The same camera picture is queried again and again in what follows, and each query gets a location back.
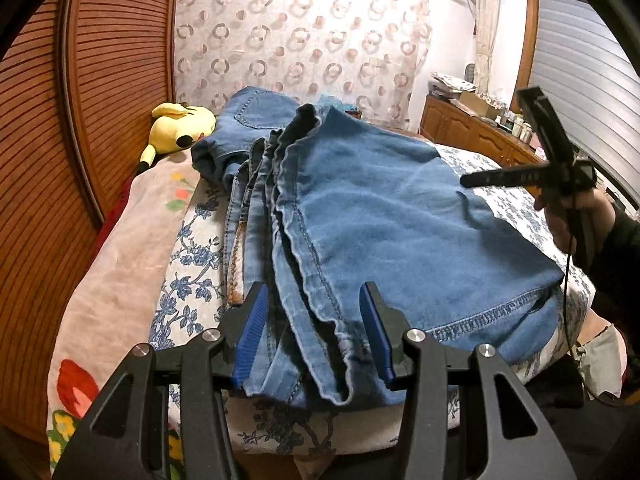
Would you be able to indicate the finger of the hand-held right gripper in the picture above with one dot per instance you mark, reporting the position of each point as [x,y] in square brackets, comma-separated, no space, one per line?
[505,178]
[545,120]

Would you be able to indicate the stack of printed papers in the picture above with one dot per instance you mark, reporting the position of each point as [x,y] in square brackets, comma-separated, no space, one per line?
[450,84]

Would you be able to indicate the row of small bottles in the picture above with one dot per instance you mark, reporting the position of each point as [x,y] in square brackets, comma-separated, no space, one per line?
[517,122]

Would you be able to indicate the yellow plush toy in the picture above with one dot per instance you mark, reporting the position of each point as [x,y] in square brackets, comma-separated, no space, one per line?
[180,125]

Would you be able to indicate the blue denim pants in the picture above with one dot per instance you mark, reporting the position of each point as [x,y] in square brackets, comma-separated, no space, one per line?
[380,210]

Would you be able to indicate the white blue-flowered bed sheet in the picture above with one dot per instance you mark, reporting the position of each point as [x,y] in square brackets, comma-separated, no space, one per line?
[195,260]

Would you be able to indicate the person's right forearm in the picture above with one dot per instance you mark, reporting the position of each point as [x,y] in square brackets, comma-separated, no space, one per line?
[622,265]

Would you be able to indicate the grey window blind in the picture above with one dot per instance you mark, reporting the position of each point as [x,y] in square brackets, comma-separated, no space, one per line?
[585,70]

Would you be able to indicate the open cardboard box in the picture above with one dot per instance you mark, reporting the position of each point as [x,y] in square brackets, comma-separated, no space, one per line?
[475,105]

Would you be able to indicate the person's right hand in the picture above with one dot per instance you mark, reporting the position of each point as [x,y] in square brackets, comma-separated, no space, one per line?
[552,220]

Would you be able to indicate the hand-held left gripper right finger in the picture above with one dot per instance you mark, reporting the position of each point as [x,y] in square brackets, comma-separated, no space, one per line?
[377,332]

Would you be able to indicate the floral plush blanket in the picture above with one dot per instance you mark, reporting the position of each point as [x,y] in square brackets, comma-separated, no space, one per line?
[115,270]

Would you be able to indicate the white lace curtain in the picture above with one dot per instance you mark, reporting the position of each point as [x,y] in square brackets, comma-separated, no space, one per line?
[486,25]

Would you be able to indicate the brown wooden cabinet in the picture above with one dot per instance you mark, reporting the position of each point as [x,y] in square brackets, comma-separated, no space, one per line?
[460,125]

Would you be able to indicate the blue plastic bag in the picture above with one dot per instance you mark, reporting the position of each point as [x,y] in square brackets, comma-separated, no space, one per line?
[340,101]

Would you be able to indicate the person's leg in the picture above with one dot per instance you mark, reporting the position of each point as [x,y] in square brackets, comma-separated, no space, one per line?
[602,360]

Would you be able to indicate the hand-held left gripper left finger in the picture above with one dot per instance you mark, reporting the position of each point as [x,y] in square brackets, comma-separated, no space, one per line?
[250,332]

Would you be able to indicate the wooden window frame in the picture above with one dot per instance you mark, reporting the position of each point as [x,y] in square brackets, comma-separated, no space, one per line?
[525,35]

